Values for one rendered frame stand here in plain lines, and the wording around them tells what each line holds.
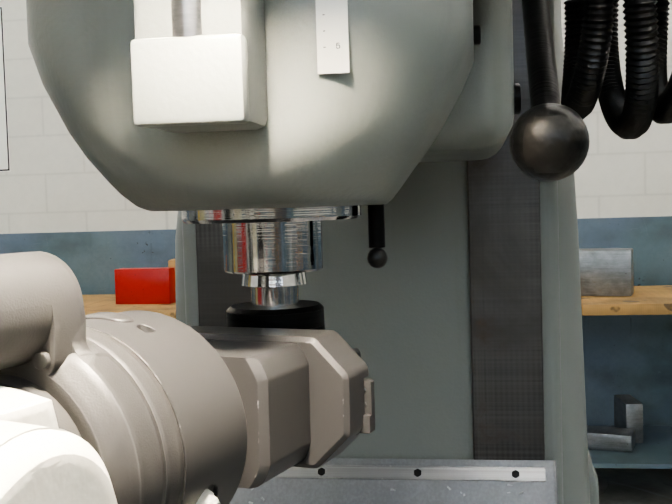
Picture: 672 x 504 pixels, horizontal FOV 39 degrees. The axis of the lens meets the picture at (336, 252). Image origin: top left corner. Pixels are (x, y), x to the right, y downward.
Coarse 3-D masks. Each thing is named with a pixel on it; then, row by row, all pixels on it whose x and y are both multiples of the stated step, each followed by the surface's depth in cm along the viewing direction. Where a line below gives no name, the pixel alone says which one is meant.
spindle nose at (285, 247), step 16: (224, 224) 44; (240, 224) 43; (256, 224) 43; (272, 224) 43; (288, 224) 43; (304, 224) 44; (320, 224) 45; (224, 240) 44; (240, 240) 43; (256, 240) 43; (272, 240) 43; (288, 240) 43; (304, 240) 44; (320, 240) 45; (224, 256) 45; (240, 256) 43; (256, 256) 43; (272, 256) 43; (288, 256) 43; (304, 256) 44; (320, 256) 45; (240, 272) 43; (256, 272) 43; (272, 272) 43; (288, 272) 43
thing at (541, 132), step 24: (528, 0) 42; (528, 24) 41; (528, 48) 40; (552, 48) 39; (528, 72) 39; (552, 72) 38; (552, 96) 37; (528, 120) 35; (552, 120) 35; (576, 120) 35; (528, 144) 35; (552, 144) 35; (576, 144) 35; (528, 168) 36; (552, 168) 35; (576, 168) 36
